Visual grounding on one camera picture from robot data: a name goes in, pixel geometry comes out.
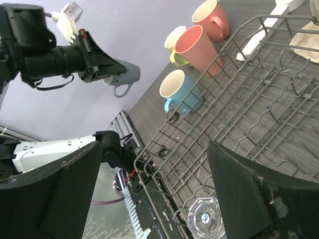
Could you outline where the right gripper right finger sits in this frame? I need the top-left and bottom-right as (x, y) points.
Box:
(207, 141), (319, 239)

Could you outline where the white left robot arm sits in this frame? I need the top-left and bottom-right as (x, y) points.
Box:
(0, 2), (141, 179)

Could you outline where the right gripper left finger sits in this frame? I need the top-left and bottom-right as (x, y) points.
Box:
(0, 142), (102, 239)

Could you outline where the beige cloth garment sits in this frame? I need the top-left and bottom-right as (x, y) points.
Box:
(289, 0), (319, 64)

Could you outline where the yellow-green mug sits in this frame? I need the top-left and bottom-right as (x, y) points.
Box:
(164, 26), (189, 67)

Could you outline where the clear glass cup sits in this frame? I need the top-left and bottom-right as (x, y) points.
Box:
(187, 196), (225, 239)

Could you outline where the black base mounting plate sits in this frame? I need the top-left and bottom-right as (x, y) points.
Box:
(124, 139), (192, 239)

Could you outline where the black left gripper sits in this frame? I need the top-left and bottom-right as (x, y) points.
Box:
(0, 4), (127, 88)

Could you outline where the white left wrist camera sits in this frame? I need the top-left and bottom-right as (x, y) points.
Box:
(51, 2), (83, 44)

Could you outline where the grey-blue dotted mug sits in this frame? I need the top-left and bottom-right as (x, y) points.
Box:
(103, 59), (141, 98)

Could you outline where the white clothes rack stand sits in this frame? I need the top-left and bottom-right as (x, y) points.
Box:
(235, 0), (305, 62)

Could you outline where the light blue mug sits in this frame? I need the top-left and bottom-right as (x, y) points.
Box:
(159, 69), (203, 115)

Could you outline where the grey wire dish rack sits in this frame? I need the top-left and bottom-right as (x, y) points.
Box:
(133, 14), (319, 239)

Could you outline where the pink handleless tumbler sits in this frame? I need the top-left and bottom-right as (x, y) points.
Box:
(175, 25), (223, 77)

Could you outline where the pink mug with handle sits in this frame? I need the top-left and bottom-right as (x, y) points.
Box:
(191, 0), (230, 43)

